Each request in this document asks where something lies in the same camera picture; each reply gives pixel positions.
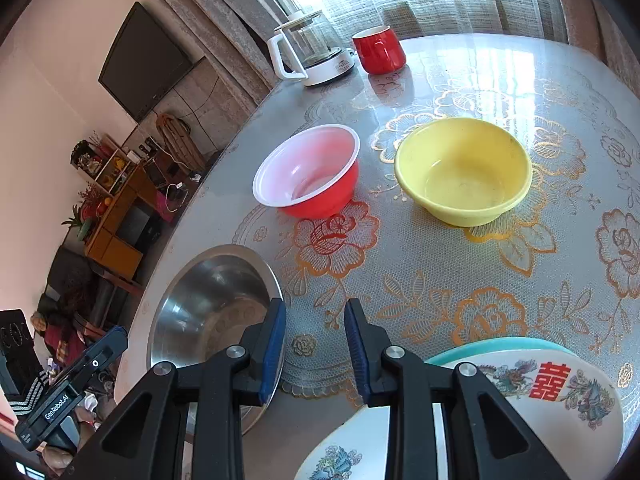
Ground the gold lace table mat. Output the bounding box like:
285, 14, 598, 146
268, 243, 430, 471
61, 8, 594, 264
230, 67, 640, 411

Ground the red mug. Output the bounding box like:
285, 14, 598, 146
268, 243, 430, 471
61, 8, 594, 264
352, 25, 407, 75

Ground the red plastic bowl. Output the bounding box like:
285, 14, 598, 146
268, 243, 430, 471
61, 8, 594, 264
252, 124, 361, 220

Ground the black flat television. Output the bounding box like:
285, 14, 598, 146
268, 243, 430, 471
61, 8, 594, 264
98, 2, 195, 122

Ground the red patterned cloth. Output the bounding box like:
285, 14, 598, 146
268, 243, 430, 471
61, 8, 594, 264
42, 317, 88, 361

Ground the teal round plate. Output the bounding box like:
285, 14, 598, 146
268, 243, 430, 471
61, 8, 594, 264
425, 336, 581, 367

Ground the white bowl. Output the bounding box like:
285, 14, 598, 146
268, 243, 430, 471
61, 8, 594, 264
294, 347, 626, 480

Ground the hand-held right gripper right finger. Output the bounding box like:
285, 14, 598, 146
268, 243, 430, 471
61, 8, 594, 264
344, 297, 571, 480

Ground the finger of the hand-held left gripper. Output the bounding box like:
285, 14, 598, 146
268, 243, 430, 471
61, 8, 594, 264
60, 325, 129, 391

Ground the person's left hand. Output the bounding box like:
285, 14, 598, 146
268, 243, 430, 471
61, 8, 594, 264
41, 446, 80, 472

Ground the wooden chair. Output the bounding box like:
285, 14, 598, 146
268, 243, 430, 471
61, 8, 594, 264
392, 4, 426, 38
492, 0, 516, 36

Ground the white glass kettle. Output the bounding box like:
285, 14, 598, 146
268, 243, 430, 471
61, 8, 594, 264
266, 9, 358, 87

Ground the beige textured curtain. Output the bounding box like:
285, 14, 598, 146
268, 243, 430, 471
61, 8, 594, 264
550, 0, 640, 76
127, 0, 321, 126

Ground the yellow plastic bowl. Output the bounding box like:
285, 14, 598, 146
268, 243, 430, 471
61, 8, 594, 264
394, 117, 532, 227

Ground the stainless steel bowl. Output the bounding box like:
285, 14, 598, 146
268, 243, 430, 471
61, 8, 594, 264
147, 245, 287, 436

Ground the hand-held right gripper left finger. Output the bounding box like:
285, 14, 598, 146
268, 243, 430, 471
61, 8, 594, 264
65, 297, 287, 480

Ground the dark sofa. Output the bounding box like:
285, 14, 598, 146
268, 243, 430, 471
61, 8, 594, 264
40, 247, 131, 331

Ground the wooden cabinet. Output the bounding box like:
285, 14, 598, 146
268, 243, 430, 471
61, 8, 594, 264
70, 132, 211, 281

